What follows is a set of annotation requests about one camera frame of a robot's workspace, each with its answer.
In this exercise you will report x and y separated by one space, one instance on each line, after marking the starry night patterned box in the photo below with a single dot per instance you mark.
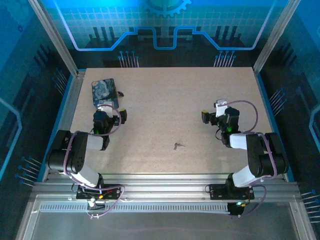
103 90

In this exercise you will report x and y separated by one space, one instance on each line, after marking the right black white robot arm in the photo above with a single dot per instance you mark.
262 155

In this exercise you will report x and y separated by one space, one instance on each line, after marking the black controller box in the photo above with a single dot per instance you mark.
235 211

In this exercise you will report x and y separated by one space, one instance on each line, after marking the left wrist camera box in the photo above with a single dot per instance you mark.
105 109

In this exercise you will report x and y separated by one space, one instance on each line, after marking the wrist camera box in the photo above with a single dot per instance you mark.
105 109
221 106

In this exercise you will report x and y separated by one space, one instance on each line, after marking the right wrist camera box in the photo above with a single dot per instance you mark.
221 106

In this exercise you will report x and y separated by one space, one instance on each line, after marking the aluminium side rail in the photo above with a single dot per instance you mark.
71 105

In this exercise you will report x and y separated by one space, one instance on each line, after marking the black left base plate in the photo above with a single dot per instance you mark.
112 192

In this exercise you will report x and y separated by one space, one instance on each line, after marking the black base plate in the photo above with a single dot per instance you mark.
216 192
112 192

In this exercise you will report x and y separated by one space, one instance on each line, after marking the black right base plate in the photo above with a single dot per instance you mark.
216 192

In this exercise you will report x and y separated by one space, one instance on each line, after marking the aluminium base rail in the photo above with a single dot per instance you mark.
162 186

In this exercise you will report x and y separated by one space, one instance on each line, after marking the aluminium frame post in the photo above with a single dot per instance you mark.
275 37
57 37

